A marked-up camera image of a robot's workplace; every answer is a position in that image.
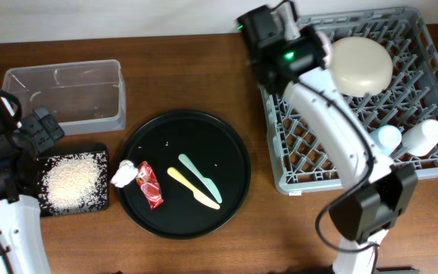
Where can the light blue cup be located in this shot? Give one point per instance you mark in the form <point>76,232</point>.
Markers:
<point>387,137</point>

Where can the cream plate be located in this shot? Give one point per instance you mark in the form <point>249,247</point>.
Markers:
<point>360,66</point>

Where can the mint green plastic knife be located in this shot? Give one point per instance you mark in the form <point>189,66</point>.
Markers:
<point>209,184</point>

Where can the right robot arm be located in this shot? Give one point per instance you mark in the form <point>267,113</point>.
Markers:
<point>293,63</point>

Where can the red snack wrapper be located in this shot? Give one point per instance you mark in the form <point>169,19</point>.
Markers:
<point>147,181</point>

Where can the pile of rice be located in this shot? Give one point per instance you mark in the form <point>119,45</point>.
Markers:
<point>72,182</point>

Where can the round black tray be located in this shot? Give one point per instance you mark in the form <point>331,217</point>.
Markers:
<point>213,147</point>

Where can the black rectangular tray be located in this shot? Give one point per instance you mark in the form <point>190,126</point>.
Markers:
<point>70,182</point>

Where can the yellow plastic knife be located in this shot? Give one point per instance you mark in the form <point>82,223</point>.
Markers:
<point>198,194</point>

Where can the grey dishwasher rack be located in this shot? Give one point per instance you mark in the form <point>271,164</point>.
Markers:
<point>298,161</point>

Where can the white cup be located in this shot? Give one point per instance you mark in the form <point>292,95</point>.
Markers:
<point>422,138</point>

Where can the clear plastic bin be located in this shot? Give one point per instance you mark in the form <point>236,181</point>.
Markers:
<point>83,97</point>

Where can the crumpled white tissue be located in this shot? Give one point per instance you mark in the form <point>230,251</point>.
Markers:
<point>125,174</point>

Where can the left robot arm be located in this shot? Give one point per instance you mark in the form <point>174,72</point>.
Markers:
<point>22,139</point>

